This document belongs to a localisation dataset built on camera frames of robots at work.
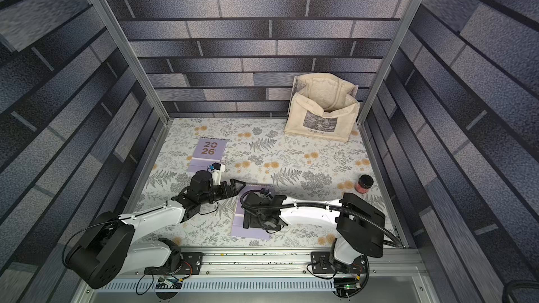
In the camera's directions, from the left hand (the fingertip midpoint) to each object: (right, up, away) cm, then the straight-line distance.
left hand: (240, 185), depth 85 cm
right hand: (+5, -14, -4) cm, 16 cm away
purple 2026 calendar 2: (-20, +13, +19) cm, 30 cm away
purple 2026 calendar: (0, -12, -5) cm, 13 cm away
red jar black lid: (+52, 0, +1) cm, 52 cm away
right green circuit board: (+39, -30, -14) cm, 51 cm away
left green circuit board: (-23, -31, -14) cm, 41 cm away
